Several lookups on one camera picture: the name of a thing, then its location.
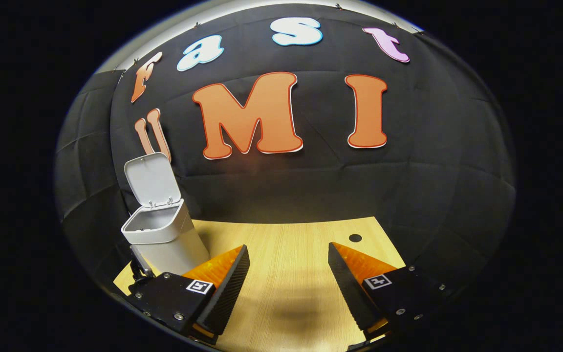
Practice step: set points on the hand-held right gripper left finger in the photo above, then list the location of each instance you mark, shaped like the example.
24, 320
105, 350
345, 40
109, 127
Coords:
227, 293

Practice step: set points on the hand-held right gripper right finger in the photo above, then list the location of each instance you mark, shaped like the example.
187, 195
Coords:
347, 293

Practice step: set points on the white desktop garbage bin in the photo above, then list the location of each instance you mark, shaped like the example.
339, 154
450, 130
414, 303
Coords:
164, 225

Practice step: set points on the wooden desktop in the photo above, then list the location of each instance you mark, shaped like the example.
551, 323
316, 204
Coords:
291, 264

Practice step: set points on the black backdrop cloth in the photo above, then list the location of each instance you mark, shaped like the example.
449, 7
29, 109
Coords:
340, 186

